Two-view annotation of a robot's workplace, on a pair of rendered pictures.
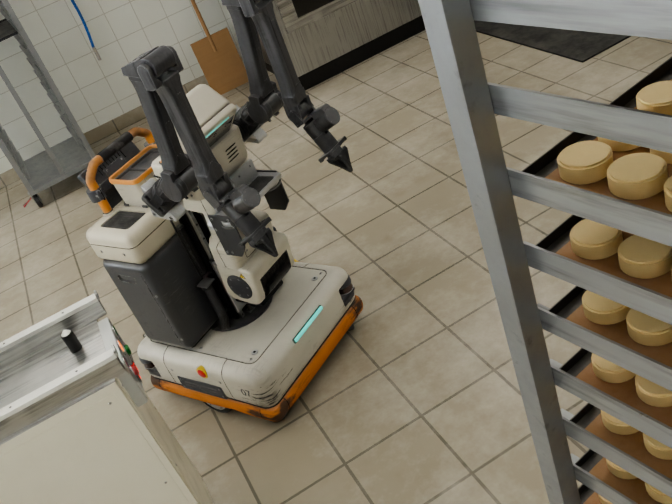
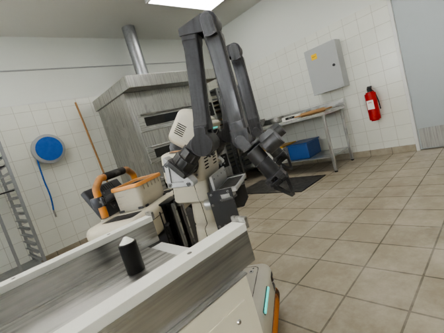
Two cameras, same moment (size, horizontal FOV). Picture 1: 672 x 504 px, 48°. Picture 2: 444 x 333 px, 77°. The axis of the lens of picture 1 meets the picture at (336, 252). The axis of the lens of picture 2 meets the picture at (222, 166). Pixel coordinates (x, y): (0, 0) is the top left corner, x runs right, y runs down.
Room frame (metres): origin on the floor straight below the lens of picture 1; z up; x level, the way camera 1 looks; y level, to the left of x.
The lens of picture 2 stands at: (1.14, 0.77, 1.04)
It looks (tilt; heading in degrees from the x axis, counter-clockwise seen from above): 7 degrees down; 332
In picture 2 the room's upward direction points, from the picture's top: 16 degrees counter-clockwise
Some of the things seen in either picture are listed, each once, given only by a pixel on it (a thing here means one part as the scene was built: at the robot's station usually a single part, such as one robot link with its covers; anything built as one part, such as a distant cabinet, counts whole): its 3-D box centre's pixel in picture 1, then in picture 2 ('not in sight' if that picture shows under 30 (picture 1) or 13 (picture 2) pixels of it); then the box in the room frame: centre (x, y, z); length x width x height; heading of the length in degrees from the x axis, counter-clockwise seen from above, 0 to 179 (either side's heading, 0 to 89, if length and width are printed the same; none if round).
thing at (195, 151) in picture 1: (189, 130); (226, 84); (1.93, 0.24, 1.18); 0.11 x 0.06 x 0.43; 136
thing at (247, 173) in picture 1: (246, 205); (226, 193); (2.20, 0.21, 0.77); 0.28 x 0.16 x 0.22; 136
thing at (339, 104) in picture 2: not in sight; (287, 144); (4.84, -2.58, 0.49); 1.90 x 0.72 x 0.98; 14
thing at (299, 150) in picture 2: not in sight; (304, 148); (4.55, -2.66, 0.36); 0.46 x 0.38 x 0.26; 106
